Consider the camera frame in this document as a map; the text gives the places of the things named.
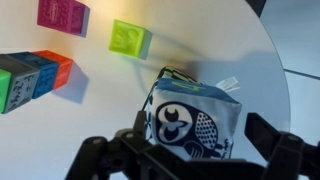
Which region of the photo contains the fabric owl block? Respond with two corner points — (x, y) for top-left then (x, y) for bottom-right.
(145, 77), (243, 162)

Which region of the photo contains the orange toy block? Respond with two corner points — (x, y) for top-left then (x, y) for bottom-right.
(32, 49), (75, 91)

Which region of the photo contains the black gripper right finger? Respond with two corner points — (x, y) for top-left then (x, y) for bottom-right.
(244, 112), (320, 180)

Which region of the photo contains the magenta toy block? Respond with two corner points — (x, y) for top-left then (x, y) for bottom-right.
(36, 0), (91, 38)

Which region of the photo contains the green toy block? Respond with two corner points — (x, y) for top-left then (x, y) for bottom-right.
(0, 68), (12, 115)

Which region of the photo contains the grey toy block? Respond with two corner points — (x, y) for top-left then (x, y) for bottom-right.
(0, 53), (41, 115)

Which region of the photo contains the lime yellow toy block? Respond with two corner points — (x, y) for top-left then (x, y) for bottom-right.
(108, 18), (154, 61)

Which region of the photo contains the blue toy block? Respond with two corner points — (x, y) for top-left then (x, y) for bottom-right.
(6, 51), (61, 100)

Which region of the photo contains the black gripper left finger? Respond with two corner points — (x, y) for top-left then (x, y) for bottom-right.
(64, 110), (201, 180)

